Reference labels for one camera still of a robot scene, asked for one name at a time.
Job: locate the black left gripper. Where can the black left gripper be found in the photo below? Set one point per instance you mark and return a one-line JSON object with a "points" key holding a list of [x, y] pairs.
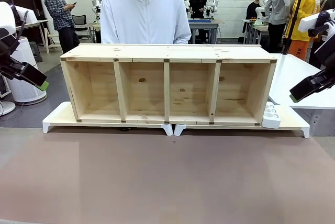
{"points": [[8, 59]]}

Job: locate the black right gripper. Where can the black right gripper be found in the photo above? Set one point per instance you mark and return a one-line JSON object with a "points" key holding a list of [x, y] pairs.
{"points": [[327, 51]]}

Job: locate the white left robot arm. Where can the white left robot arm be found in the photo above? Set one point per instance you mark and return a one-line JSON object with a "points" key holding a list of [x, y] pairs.
{"points": [[5, 12]]}

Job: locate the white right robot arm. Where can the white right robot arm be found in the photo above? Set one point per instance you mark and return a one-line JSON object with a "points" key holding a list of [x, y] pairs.
{"points": [[308, 22]]}

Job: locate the white side table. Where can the white side table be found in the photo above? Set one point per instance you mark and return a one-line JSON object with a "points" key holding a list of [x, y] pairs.
{"points": [[293, 77]]}

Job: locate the grey stool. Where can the grey stool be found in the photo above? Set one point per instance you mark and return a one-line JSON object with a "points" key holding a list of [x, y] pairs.
{"points": [[35, 44]]}

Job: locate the wooden riser with white legs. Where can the wooden riser with white legs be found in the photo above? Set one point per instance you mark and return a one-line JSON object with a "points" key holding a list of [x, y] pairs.
{"points": [[60, 119], [293, 119]]}

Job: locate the white round fan base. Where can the white round fan base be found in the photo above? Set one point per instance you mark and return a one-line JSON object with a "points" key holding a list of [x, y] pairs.
{"points": [[6, 109]]}

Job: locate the light wooden chair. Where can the light wooden chair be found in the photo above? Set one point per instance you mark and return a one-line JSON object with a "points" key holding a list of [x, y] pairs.
{"points": [[53, 37]]}

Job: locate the light wooden table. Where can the light wooden table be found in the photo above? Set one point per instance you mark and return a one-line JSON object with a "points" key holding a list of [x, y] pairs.
{"points": [[34, 22]]}

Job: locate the white foam block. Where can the white foam block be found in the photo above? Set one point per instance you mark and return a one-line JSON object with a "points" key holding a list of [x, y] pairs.
{"points": [[28, 14]]}

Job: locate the person in plaid shirt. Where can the person in plaid shirt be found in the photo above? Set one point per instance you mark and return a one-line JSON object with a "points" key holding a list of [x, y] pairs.
{"points": [[58, 14]]}

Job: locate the black office chair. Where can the black office chair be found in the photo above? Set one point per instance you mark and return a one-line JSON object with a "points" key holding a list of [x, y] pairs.
{"points": [[79, 21]]}

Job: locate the black tripod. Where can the black tripod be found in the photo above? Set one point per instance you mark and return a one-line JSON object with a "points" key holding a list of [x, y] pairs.
{"points": [[297, 9]]}

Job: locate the mannequin in yellow jacket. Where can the mannequin in yellow jacket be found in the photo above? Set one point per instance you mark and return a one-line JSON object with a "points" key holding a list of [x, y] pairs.
{"points": [[310, 6]]}

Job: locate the grey metal table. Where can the grey metal table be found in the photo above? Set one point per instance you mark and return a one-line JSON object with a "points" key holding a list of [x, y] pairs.
{"points": [[251, 25]]}

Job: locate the mannequin in grey hoodie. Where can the mannequin in grey hoodie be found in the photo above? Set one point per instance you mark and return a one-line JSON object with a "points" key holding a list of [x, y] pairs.
{"points": [[280, 6]]}

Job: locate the mannequin in dark jacket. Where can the mannequin in dark jacket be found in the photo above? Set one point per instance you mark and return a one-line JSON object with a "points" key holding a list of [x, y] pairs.
{"points": [[329, 1]]}

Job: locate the person in black sweater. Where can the person in black sweater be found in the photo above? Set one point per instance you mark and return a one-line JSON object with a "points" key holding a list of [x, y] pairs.
{"points": [[252, 9]]}

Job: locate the grey table with blue mat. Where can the grey table with blue mat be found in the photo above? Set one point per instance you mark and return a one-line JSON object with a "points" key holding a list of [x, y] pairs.
{"points": [[204, 23]]}

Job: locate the person in white hoodie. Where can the person in white hoodie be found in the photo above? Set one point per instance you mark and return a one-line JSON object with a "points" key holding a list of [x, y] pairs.
{"points": [[144, 12]]}

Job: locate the four-compartment pine wood shelf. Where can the four-compartment pine wood shelf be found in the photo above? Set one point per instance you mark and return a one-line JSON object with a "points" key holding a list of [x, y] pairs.
{"points": [[167, 51]]}

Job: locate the person in black t-shirt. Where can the person in black t-shirt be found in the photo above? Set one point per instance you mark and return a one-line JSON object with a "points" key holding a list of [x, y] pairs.
{"points": [[197, 2]]}

